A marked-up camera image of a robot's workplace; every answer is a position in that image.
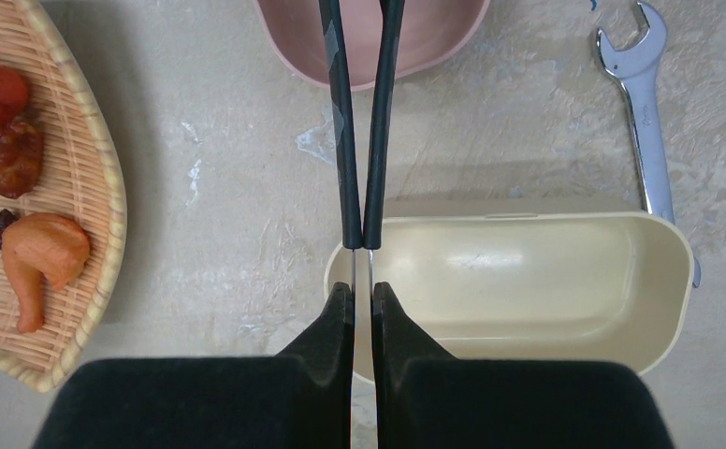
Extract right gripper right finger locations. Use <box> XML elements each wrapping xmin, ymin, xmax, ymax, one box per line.
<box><xmin>371</xmin><ymin>282</ymin><xmax>673</xmax><ymax>448</ymax></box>

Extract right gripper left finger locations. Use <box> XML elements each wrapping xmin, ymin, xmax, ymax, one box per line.
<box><xmin>34</xmin><ymin>282</ymin><xmax>356</xmax><ymax>448</ymax></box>

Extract black metal tongs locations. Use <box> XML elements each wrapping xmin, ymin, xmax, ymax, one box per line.
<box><xmin>318</xmin><ymin>0</ymin><xmax>406</xmax><ymax>295</ymax></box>

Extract woven bamboo basket tray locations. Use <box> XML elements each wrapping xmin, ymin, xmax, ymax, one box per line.
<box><xmin>0</xmin><ymin>1</ymin><xmax>127</xmax><ymax>393</ymax></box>

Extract beige lunch box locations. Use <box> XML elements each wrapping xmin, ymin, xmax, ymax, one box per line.
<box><xmin>325</xmin><ymin>211</ymin><xmax>695</xmax><ymax>374</ymax></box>

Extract pink lunch box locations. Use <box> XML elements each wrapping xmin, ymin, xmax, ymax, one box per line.
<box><xmin>254</xmin><ymin>0</ymin><xmax>489</xmax><ymax>92</ymax></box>

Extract small glazed meat strip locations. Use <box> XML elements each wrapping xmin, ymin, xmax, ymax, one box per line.
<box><xmin>0</xmin><ymin>118</ymin><xmax>44</xmax><ymax>199</ymax></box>

